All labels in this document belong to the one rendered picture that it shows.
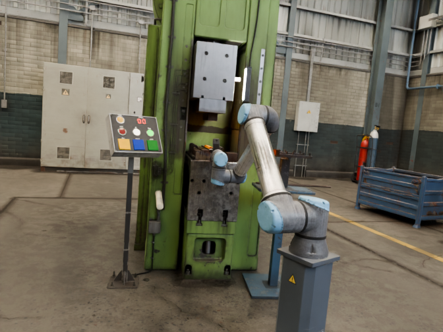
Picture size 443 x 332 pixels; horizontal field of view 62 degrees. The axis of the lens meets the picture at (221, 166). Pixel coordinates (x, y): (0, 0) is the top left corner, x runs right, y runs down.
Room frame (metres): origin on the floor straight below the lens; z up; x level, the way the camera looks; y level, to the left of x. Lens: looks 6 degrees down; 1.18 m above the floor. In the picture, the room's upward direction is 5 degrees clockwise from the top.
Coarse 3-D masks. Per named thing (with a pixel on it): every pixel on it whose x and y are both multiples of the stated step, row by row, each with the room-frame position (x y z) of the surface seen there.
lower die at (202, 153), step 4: (196, 148) 2.98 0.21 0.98; (200, 148) 2.87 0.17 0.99; (204, 148) 2.91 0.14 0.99; (208, 148) 2.80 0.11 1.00; (196, 152) 2.74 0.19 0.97; (200, 152) 2.75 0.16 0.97; (204, 152) 2.75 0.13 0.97; (208, 152) 2.76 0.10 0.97; (196, 156) 2.74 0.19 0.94; (200, 156) 2.75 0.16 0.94; (204, 156) 2.75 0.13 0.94; (208, 156) 2.76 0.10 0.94
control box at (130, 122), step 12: (108, 120) 2.46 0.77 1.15; (132, 120) 2.53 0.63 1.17; (156, 120) 2.64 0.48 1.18; (108, 132) 2.45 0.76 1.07; (132, 132) 2.48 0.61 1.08; (144, 132) 2.54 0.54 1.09; (156, 132) 2.59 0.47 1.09; (132, 144) 2.44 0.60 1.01; (144, 144) 2.49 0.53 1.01; (120, 156) 2.42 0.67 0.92; (132, 156) 2.47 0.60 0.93; (144, 156) 2.52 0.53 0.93; (156, 156) 2.57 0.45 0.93
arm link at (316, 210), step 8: (304, 200) 1.72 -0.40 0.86; (312, 200) 1.70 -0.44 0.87; (320, 200) 1.73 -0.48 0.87; (304, 208) 1.68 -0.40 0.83; (312, 208) 1.70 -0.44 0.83; (320, 208) 1.70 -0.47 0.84; (328, 208) 1.73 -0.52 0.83; (312, 216) 1.68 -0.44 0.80; (320, 216) 1.70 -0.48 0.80; (312, 224) 1.68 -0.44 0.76; (320, 224) 1.70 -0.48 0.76; (304, 232) 1.71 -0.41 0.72; (312, 232) 1.69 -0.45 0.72; (320, 232) 1.70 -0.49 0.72
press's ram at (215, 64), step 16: (208, 48) 2.75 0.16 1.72; (224, 48) 2.77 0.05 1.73; (192, 64) 2.89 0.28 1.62; (208, 64) 2.75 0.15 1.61; (224, 64) 2.77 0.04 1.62; (192, 80) 2.81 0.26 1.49; (208, 80) 2.75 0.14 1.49; (224, 80) 2.77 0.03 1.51; (192, 96) 2.73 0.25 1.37; (208, 96) 2.75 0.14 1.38; (224, 96) 2.77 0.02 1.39
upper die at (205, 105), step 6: (198, 102) 2.77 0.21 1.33; (204, 102) 2.75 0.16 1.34; (210, 102) 2.75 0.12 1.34; (216, 102) 2.76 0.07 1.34; (222, 102) 2.77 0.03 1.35; (192, 108) 3.14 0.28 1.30; (198, 108) 2.74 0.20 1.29; (204, 108) 2.75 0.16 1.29; (210, 108) 2.75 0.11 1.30; (216, 108) 2.76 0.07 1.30; (222, 108) 2.77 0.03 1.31
